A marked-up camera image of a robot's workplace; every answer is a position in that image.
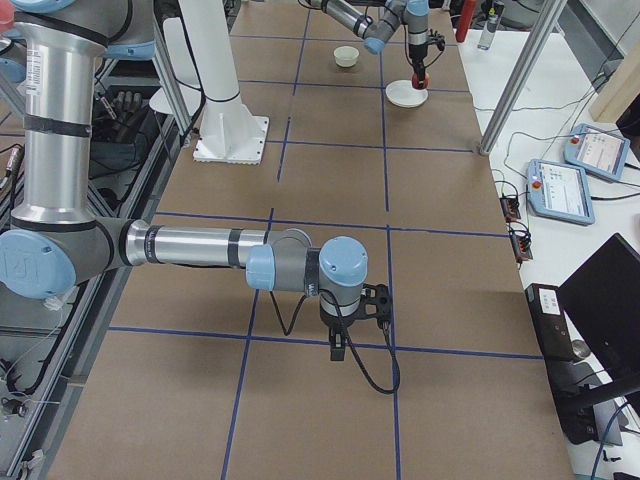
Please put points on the red yellow apple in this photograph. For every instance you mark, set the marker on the red yellow apple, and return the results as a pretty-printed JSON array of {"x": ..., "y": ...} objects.
[{"x": 420, "y": 81}]

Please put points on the white round plate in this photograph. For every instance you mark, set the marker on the white round plate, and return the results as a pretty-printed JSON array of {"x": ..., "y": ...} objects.
[{"x": 401, "y": 93}]

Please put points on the small white bowl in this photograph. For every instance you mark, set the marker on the small white bowl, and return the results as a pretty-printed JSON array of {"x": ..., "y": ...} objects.
[{"x": 346, "y": 56}]

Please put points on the red bottle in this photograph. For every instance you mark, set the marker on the red bottle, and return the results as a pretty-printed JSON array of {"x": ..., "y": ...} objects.
[{"x": 465, "y": 20}]

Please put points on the clear water bottle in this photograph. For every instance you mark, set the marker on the clear water bottle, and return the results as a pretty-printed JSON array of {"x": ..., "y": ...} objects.
[{"x": 492, "y": 22}]

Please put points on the upper orange black connector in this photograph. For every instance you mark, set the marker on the upper orange black connector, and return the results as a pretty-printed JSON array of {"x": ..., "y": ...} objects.
[{"x": 509, "y": 202}]

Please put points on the orange black connector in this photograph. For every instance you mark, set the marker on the orange black connector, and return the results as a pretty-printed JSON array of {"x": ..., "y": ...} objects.
[
  {"x": 520, "y": 238},
  {"x": 509, "y": 202}
]

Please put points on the near blue teach pendant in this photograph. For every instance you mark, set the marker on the near blue teach pendant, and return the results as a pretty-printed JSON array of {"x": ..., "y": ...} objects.
[{"x": 559, "y": 191}]

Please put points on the blue teach pendant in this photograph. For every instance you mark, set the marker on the blue teach pendant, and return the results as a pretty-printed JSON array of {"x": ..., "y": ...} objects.
[
  {"x": 600, "y": 153},
  {"x": 559, "y": 191}
]

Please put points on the far blue teach pendant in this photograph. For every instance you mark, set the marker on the far blue teach pendant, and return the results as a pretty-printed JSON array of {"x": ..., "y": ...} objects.
[{"x": 600, "y": 153}]

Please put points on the lower orange black connector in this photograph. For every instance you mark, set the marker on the lower orange black connector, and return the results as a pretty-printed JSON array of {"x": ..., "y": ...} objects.
[{"x": 520, "y": 238}]

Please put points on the wooden board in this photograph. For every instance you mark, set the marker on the wooden board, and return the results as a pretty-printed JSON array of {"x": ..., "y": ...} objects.
[{"x": 620, "y": 91}]

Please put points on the black control box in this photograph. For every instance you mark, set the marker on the black control box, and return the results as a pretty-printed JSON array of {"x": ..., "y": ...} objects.
[{"x": 550, "y": 324}]

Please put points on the black laptop computer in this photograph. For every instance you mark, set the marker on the black laptop computer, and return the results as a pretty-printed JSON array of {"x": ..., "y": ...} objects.
[{"x": 601, "y": 298}]

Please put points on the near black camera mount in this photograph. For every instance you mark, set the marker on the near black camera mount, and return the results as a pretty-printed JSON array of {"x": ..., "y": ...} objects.
[{"x": 376, "y": 303}]

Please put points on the aluminium frame post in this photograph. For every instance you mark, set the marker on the aluminium frame post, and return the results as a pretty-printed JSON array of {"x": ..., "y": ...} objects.
[{"x": 527, "y": 59}]

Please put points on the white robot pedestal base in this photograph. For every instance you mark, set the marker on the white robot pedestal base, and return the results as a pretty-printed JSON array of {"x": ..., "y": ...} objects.
[{"x": 228, "y": 131}]

